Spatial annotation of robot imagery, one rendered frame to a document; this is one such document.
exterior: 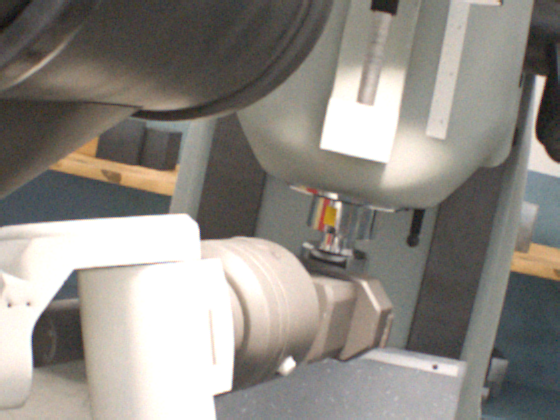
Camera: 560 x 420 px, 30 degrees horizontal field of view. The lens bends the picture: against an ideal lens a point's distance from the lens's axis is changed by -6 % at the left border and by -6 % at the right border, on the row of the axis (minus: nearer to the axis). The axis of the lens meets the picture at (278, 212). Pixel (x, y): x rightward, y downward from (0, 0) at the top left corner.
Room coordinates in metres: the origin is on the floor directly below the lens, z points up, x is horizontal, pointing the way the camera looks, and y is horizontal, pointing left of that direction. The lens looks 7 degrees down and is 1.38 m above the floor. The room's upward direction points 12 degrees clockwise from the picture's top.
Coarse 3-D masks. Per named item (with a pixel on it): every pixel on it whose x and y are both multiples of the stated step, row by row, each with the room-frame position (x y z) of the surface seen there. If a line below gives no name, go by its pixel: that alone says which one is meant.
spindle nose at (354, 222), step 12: (312, 204) 0.74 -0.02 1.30; (324, 204) 0.73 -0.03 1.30; (336, 204) 0.73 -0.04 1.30; (348, 204) 0.73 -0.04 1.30; (312, 216) 0.74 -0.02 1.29; (324, 216) 0.73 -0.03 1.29; (348, 216) 0.73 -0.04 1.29; (360, 216) 0.73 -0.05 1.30; (372, 216) 0.73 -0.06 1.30; (324, 228) 0.73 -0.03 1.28; (336, 228) 0.73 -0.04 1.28; (348, 228) 0.73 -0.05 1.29; (360, 228) 0.73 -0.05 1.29; (372, 228) 0.74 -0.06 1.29
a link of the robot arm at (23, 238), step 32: (64, 224) 0.50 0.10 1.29; (96, 224) 0.50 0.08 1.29; (128, 224) 0.51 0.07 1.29; (160, 224) 0.52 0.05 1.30; (192, 224) 0.54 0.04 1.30; (0, 256) 0.48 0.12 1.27; (32, 256) 0.48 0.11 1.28; (64, 256) 0.49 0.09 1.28; (96, 256) 0.50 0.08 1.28; (128, 256) 0.51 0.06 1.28; (160, 256) 0.52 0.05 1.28; (192, 256) 0.53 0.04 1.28; (0, 288) 0.47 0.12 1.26; (32, 288) 0.48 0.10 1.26; (0, 320) 0.46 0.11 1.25; (32, 320) 0.47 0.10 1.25; (0, 352) 0.46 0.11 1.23; (0, 384) 0.46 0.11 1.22
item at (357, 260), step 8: (312, 240) 0.76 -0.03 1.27; (304, 248) 0.74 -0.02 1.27; (312, 248) 0.73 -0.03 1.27; (320, 248) 0.73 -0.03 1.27; (328, 248) 0.74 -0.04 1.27; (304, 256) 0.74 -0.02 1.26; (312, 256) 0.73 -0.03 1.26; (320, 256) 0.73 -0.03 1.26; (328, 256) 0.73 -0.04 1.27; (336, 256) 0.73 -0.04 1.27; (344, 256) 0.73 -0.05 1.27; (352, 256) 0.73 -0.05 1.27; (360, 256) 0.74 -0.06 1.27; (368, 256) 0.75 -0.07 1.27; (336, 264) 0.73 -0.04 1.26; (344, 264) 0.73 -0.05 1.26; (352, 264) 0.73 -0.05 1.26; (360, 264) 0.73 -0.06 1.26; (368, 264) 0.75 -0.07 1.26
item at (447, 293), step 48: (528, 96) 1.11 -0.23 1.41; (192, 144) 1.16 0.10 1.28; (240, 144) 1.12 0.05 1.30; (528, 144) 1.17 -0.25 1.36; (192, 192) 1.13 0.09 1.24; (240, 192) 1.12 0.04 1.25; (288, 192) 1.13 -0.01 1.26; (480, 192) 1.11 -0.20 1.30; (288, 240) 1.12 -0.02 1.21; (384, 240) 1.12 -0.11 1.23; (432, 240) 1.11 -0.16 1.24; (480, 240) 1.11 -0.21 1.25; (384, 288) 1.12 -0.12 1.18; (432, 288) 1.11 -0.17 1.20; (480, 288) 1.11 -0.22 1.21; (432, 336) 1.11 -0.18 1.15; (480, 336) 1.13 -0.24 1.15; (480, 384) 1.14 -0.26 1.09
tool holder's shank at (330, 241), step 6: (324, 234) 0.75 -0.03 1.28; (324, 240) 0.74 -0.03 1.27; (330, 240) 0.74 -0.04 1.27; (336, 240) 0.74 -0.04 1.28; (342, 240) 0.74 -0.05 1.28; (348, 240) 0.74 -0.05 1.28; (354, 240) 0.75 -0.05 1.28; (324, 246) 0.74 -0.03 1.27; (330, 246) 0.74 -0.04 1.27; (336, 246) 0.74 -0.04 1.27; (342, 246) 0.74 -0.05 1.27; (348, 246) 0.74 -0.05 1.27
